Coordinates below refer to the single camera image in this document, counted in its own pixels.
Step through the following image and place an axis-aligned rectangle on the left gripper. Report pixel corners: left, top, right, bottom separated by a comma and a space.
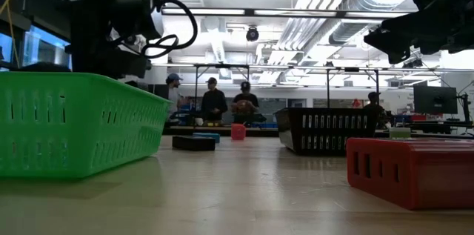
70, 4, 152, 80

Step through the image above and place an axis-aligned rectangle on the blue lit window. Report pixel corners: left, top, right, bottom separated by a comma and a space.
21, 24, 73, 72

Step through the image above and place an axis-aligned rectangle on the green plastic basket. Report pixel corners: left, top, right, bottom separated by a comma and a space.
0, 71, 172, 181

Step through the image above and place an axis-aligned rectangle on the small pale box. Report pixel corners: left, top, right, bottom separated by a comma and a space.
389, 127, 412, 139

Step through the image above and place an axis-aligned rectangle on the teal box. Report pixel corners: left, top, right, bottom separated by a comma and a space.
192, 132, 221, 144

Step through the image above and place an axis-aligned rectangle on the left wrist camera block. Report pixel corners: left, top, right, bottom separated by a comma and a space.
110, 0, 164, 40

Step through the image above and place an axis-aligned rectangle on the dark background workbench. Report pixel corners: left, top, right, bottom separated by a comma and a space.
162, 125, 279, 138

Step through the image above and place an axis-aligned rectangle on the red slotted box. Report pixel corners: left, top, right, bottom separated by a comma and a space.
346, 137, 474, 211

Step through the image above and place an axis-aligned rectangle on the black round spotlight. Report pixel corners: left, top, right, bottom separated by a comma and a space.
246, 26, 260, 42

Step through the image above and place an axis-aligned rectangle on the black looped camera cable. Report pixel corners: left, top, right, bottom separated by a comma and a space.
140, 0, 199, 60

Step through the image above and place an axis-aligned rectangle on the black metal frame stand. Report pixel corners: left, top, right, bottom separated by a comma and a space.
192, 62, 251, 117
325, 66, 381, 110

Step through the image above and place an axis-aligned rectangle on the black computer monitor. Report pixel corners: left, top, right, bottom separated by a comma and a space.
413, 85, 458, 115

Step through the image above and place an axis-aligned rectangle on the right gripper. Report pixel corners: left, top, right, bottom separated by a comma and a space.
364, 4, 474, 64

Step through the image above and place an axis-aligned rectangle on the small red cube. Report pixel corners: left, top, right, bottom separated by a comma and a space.
230, 123, 247, 141

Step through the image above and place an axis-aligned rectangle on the black plastic basket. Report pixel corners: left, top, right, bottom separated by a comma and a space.
274, 107, 380, 156

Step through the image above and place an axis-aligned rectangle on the person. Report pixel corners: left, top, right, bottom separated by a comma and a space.
362, 91, 389, 129
165, 73, 185, 117
201, 76, 229, 123
231, 81, 260, 124

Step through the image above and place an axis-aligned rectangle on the yellow hanging cable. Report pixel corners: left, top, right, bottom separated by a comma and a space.
0, 0, 27, 69

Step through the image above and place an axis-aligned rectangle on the black box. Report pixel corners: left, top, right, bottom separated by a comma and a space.
171, 135, 217, 152

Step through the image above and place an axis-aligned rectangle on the long ceiling light bar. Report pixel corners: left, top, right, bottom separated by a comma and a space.
161, 6, 410, 19

